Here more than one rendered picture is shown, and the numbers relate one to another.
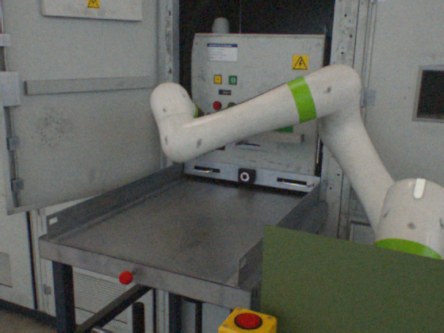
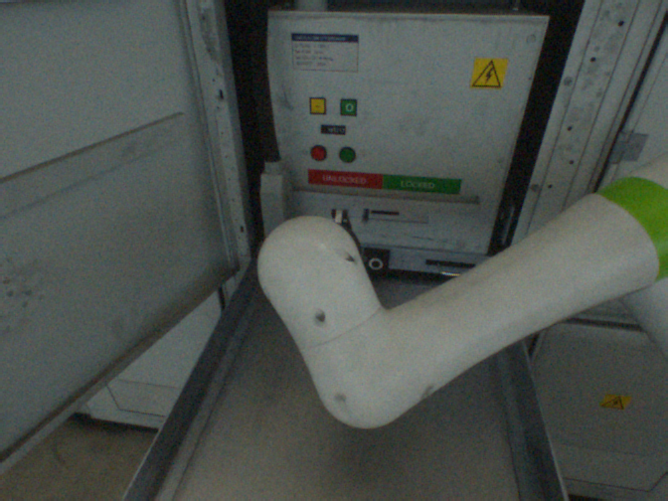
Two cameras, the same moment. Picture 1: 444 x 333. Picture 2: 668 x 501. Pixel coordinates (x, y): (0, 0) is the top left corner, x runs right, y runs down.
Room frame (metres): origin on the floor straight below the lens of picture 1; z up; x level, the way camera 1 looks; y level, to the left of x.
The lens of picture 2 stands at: (1.00, 0.22, 1.48)
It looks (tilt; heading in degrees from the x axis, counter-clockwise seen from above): 36 degrees down; 344
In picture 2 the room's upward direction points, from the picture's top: straight up
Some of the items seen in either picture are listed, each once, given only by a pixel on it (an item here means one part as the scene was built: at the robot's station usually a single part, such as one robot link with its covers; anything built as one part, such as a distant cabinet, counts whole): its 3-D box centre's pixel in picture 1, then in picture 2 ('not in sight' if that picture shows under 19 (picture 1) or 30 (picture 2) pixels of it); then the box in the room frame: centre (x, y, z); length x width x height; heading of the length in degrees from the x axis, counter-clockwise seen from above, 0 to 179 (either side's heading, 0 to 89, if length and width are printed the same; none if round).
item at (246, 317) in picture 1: (247, 322); not in sight; (0.75, -0.05, 0.90); 0.04 x 0.04 x 0.02
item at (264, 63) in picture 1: (250, 105); (384, 153); (1.73, -0.10, 1.15); 0.48 x 0.01 x 0.48; 65
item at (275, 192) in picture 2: not in sight; (278, 209); (1.76, 0.12, 1.04); 0.08 x 0.05 x 0.17; 155
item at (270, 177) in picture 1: (250, 174); (377, 250); (1.75, -0.11, 0.89); 0.54 x 0.05 x 0.06; 65
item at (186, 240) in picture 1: (199, 227); (357, 417); (1.39, 0.06, 0.82); 0.68 x 0.62 x 0.06; 155
